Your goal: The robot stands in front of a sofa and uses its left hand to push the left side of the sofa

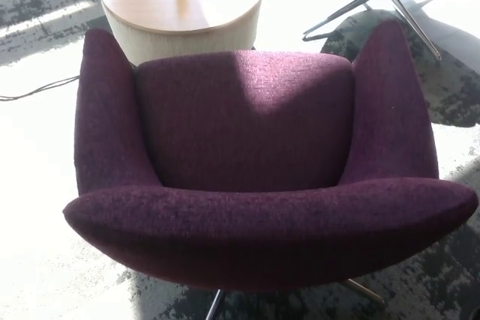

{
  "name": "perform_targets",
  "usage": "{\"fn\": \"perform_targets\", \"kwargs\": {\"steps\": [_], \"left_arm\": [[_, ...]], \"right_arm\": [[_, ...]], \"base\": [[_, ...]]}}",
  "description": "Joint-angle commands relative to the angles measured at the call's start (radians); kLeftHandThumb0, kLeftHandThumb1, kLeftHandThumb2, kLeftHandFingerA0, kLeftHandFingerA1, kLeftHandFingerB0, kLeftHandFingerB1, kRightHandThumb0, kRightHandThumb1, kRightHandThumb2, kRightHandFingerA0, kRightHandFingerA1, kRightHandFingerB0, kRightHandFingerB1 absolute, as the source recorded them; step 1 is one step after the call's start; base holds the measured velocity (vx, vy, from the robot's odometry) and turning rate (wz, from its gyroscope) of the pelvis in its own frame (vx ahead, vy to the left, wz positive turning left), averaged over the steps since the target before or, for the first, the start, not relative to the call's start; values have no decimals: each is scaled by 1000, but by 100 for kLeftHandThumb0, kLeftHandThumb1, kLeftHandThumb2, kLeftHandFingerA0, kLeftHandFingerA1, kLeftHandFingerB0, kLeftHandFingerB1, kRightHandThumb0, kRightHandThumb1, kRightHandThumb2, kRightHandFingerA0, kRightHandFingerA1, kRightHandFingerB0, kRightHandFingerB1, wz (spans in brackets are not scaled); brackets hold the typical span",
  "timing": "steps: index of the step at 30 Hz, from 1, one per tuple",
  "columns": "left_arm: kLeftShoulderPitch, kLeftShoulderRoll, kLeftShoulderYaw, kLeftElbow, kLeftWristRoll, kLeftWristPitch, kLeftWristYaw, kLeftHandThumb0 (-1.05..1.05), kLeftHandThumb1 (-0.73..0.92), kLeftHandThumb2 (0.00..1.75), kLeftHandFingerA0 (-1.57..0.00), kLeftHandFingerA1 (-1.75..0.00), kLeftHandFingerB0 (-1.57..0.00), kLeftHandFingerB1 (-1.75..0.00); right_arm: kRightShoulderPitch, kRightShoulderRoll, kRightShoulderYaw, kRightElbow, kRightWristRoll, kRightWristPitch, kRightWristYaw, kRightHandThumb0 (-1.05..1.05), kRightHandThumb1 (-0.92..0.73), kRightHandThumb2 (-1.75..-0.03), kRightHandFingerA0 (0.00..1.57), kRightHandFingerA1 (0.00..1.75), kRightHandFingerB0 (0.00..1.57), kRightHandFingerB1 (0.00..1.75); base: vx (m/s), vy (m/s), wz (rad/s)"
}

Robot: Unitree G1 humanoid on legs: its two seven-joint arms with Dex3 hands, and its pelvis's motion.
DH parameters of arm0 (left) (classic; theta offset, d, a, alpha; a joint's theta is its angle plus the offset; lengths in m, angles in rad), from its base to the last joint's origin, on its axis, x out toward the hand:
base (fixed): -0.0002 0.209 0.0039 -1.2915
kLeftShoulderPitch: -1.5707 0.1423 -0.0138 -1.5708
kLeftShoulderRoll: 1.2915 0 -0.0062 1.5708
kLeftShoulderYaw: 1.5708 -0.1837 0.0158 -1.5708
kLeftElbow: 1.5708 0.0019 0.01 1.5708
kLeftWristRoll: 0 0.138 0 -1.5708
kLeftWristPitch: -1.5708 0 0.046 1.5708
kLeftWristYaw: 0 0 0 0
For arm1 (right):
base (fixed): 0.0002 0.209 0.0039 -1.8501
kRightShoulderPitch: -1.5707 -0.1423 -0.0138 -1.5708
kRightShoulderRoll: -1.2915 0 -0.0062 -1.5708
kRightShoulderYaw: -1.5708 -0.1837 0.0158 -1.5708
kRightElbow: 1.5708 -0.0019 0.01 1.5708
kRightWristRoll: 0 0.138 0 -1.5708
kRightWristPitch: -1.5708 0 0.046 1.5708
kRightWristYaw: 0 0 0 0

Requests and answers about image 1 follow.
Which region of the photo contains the purple fabric armchair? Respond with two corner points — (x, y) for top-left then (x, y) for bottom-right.
(61, 19), (480, 320)

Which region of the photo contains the round wooden side table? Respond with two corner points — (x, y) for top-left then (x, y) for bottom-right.
(98, 0), (263, 67)

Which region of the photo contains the black floor cable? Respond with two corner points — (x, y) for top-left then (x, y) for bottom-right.
(0, 75), (80, 102)

